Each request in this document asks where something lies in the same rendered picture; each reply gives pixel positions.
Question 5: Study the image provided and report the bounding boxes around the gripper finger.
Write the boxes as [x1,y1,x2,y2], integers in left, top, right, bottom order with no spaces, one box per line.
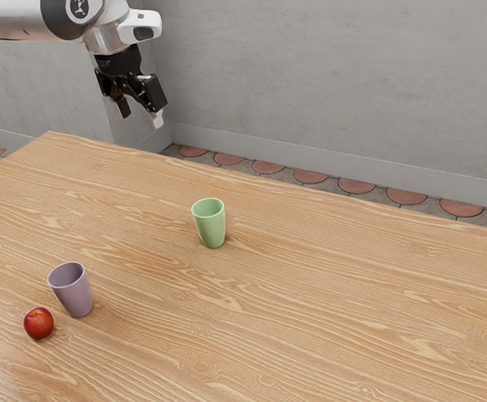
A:
[115,95,133,120]
[132,74,169,131]

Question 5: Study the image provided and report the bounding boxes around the green cup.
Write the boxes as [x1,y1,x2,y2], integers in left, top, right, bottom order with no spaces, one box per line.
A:
[190,197,227,250]

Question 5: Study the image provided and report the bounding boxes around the purple cup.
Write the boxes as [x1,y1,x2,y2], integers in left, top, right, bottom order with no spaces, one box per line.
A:
[46,261,94,319]

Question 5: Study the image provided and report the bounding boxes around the red apple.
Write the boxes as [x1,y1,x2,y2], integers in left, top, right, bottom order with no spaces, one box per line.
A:
[23,307,55,340]

